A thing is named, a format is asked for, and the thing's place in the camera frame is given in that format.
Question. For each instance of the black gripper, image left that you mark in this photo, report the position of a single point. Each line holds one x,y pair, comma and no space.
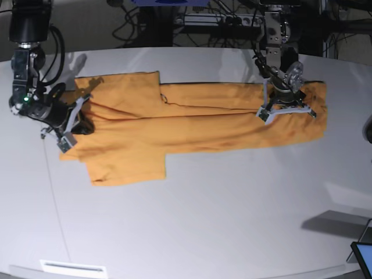
57,115

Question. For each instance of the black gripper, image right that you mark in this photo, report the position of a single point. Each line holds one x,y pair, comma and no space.
282,95

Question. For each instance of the orange yellow T-shirt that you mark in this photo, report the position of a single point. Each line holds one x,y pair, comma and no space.
138,121

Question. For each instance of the white power strip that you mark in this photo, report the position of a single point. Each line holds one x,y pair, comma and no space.
211,19

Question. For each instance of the tablet screen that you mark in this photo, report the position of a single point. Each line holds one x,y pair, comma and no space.
363,254

